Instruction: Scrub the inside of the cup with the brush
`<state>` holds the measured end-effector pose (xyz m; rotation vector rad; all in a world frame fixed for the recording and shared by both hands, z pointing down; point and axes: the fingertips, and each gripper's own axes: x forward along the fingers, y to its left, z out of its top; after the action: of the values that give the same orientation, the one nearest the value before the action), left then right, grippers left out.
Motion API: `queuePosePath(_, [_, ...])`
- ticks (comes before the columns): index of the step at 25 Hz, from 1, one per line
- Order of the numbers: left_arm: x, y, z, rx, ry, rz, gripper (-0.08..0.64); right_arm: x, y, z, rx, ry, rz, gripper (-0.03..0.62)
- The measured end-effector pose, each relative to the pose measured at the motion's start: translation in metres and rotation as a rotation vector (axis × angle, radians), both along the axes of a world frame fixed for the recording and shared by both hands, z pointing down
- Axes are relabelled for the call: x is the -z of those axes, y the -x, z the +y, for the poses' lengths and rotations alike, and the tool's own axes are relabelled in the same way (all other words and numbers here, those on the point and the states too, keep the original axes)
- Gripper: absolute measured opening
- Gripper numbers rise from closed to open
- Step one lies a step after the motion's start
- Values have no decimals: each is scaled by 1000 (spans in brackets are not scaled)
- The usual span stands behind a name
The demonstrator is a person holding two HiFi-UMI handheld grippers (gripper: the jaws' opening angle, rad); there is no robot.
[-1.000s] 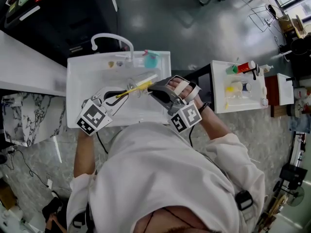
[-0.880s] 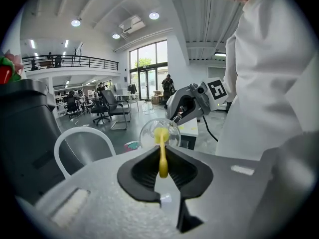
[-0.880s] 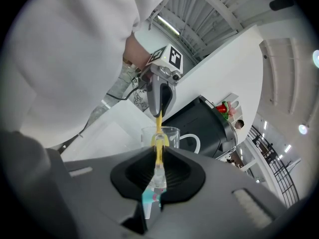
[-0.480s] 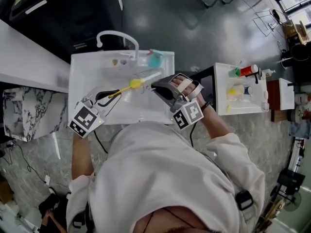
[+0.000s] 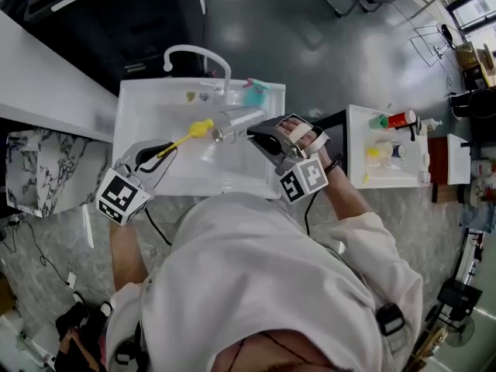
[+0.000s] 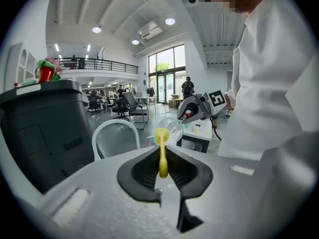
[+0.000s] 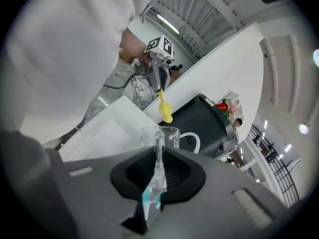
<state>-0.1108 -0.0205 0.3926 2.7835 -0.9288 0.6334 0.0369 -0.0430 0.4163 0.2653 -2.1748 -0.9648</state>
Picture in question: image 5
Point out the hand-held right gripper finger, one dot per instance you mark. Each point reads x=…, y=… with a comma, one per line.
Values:
x=271, y=147
x=265, y=128

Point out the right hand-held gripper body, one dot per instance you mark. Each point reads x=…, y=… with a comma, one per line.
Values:
x=304, y=178

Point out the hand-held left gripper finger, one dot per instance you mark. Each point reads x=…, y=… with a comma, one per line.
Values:
x=131, y=152
x=162, y=169

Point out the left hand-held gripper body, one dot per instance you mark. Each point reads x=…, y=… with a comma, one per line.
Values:
x=118, y=196

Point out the clear glass cup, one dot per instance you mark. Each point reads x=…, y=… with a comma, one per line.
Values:
x=240, y=118

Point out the green plastic cup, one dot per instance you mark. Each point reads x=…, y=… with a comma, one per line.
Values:
x=378, y=121

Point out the dark cylinder with grey end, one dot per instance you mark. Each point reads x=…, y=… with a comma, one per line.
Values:
x=399, y=151

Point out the person's left forearm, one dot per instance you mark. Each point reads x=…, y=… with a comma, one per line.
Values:
x=128, y=258

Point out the person's right forearm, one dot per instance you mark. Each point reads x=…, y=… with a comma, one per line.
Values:
x=346, y=192

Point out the person's right hand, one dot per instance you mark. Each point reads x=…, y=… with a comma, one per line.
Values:
x=288, y=124

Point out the black wristband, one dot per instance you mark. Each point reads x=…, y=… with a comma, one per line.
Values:
x=333, y=167

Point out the teal spray bottle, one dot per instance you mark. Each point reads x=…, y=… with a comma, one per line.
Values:
x=255, y=95

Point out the large white sink basin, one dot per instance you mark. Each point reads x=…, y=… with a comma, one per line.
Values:
x=139, y=118

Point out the marble patterned box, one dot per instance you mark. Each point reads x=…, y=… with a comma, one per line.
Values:
x=54, y=173

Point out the grey sticker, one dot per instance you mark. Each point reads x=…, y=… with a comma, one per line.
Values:
x=204, y=97

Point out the yellow sticker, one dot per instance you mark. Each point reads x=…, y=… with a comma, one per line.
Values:
x=190, y=97

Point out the white faucet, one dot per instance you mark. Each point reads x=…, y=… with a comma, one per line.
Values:
x=221, y=60

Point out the white power adapter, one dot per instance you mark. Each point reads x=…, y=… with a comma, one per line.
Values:
x=71, y=279

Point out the white toothbrush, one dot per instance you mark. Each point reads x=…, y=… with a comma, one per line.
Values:
x=388, y=109

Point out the white curved counter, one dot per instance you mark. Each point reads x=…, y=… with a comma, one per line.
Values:
x=46, y=83

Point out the person's white shirt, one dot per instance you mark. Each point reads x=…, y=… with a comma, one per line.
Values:
x=263, y=285

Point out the red bottle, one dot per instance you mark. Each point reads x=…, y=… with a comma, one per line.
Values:
x=402, y=119

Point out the white soap dish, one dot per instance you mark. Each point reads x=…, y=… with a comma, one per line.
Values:
x=424, y=178

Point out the black cabinet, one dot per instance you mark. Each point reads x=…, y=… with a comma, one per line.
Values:
x=116, y=25

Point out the brown wooden cabinet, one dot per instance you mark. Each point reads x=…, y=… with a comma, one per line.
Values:
x=438, y=165

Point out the white pump bottle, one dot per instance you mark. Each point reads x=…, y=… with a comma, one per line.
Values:
x=431, y=125

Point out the small white sink basin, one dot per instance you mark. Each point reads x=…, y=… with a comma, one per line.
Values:
x=459, y=161

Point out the black clip-on device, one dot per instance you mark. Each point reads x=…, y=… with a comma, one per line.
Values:
x=390, y=319

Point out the black equipment stand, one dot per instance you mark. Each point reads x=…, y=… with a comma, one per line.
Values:
x=459, y=298

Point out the cardboard box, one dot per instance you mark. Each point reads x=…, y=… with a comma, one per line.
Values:
x=474, y=64

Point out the grey floor fan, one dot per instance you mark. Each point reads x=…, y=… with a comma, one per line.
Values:
x=460, y=332

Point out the black table frame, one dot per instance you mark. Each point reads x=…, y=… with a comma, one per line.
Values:
x=333, y=118

